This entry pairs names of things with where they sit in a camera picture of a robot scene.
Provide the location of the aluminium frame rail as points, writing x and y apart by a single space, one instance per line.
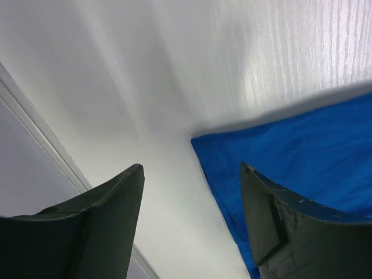
32 120

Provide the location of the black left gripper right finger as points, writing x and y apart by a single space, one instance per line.
293 237

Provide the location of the blue printed t shirt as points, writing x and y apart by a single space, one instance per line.
323 154

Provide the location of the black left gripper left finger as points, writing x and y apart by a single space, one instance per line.
88 236

